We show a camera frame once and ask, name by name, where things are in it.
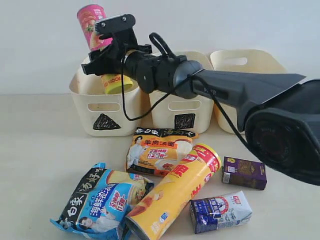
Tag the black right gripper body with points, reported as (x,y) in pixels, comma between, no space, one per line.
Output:
(132,58)

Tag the blue instant noodle bag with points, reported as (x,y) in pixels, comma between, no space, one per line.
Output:
(101,200)

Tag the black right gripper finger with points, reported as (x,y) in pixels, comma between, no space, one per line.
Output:
(99,65)
(109,52)

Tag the cream bin with triangle mark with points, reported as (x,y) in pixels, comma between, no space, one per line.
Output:
(101,114)

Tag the cream bin with square mark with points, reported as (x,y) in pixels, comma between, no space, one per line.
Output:
(178,113)

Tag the blue white milk carton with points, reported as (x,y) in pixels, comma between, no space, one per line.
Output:
(219,212)

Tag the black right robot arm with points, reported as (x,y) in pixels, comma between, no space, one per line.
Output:
(277,114)

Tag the purple drink carton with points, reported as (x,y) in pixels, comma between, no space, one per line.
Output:
(244,173)

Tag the cream bin with circle mark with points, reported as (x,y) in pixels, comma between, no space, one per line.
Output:
(244,61)

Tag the pink chips can yellow lid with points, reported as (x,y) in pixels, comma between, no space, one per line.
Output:
(87,16)

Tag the orange instant noodle bag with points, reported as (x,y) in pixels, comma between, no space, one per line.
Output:
(156,151)

